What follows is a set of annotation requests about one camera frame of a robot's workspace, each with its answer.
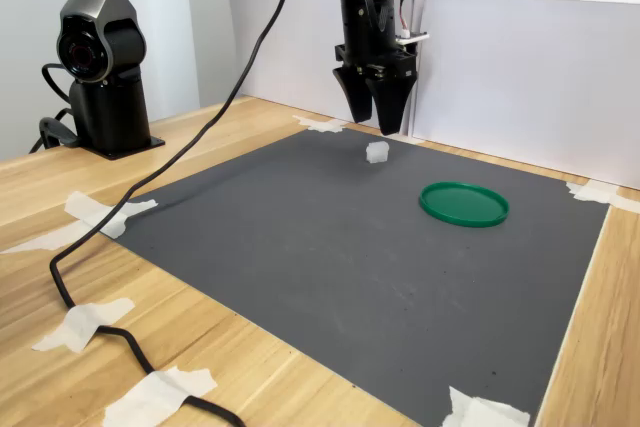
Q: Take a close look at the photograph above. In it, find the black arm base cable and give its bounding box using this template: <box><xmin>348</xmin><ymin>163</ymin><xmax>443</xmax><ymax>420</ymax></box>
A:
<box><xmin>28</xmin><ymin>62</ymin><xmax>81</xmax><ymax>154</ymax></box>

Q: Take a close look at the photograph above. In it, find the white tape piece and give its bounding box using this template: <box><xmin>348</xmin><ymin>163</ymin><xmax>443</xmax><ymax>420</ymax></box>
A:
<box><xmin>0</xmin><ymin>190</ymin><xmax>159</xmax><ymax>255</ymax></box>
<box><xmin>32</xmin><ymin>297</ymin><xmax>136</xmax><ymax>354</ymax></box>
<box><xmin>102</xmin><ymin>365</ymin><xmax>219</xmax><ymax>427</ymax></box>
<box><xmin>292</xmin><ymin>115</ymin><xmax>346</xmax><ymax>135</ymax></box>
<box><xmin>441</xmin><ymin>385</ymin><xmax>531</xmax><ymax>427</ymax></box>
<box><xmin>566</xmin><ymin>179</ymin><xmax>640</xmax><ymax>213</ymax></box>

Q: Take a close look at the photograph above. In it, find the white partition box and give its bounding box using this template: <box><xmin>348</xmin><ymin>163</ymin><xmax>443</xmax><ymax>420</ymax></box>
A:
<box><xmin>224</xmin><ymin>0</ymin><xmax>419</xmax><ymax>141</ymax></box>
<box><xmin>412</xmin><ymin>0</ymin><xmax>640</xmax><ymax>191</ymax></box>

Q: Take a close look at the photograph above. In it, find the small white plastic terminal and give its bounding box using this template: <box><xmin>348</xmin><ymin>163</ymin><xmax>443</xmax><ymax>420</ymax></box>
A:
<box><xmin>365</xmin><ymin>140</ymin><xmax>391</xmax><ymax>165</ymax></box>

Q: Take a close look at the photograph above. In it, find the round green lid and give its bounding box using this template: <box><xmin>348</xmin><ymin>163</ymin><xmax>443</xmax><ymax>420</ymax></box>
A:
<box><xmin>418</xmin><ymin>180</ymin><xmax>510</xmax><ymax>228</ymax></box>

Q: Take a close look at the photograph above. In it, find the dark grey mat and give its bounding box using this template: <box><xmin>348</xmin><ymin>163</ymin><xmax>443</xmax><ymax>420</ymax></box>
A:
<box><xmin>102</xmin><ymin>126</ymin><xmax>612</xmax><ymax>427</ymax></box>

